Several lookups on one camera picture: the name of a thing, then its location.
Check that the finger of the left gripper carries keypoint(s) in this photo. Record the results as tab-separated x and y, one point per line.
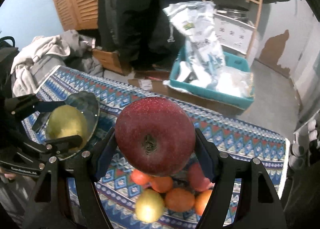
62	145
28	104

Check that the person's left hand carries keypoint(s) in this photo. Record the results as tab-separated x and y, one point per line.
9	176

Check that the yellow-green mango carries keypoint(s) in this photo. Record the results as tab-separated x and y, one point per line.
149	206
67	121

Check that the blue patterned tablecloth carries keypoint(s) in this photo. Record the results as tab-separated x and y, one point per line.
118	193

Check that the black hanging coat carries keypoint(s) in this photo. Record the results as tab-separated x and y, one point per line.
139	32

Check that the white rice bag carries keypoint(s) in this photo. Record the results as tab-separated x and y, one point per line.
204	54

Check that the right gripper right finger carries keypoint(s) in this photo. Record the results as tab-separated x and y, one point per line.
222	170

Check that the large dark red apple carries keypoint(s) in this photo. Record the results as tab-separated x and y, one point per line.
155	135

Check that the dark glass plate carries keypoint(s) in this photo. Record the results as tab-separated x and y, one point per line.
88	104

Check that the small red apple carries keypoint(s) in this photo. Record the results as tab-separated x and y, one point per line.
197	180

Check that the orange fruit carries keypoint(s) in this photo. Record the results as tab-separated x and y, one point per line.
201	201
179	200

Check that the white storage basket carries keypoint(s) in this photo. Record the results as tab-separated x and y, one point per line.
232	33

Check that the pile of clothes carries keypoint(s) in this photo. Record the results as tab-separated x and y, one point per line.
34	63

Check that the teal plastic bin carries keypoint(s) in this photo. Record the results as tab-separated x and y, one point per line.
209	92

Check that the clear plastic bag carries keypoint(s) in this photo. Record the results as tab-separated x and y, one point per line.
234	82

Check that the cardboard box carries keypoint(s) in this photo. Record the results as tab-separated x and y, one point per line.
158	82

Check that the steel pot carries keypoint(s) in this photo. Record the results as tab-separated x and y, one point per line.
236	13

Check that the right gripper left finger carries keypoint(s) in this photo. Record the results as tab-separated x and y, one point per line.
86	169

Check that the small orange tangerine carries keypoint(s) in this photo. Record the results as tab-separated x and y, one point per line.
140	178

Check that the black smartphone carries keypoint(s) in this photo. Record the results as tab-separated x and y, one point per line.
40	121

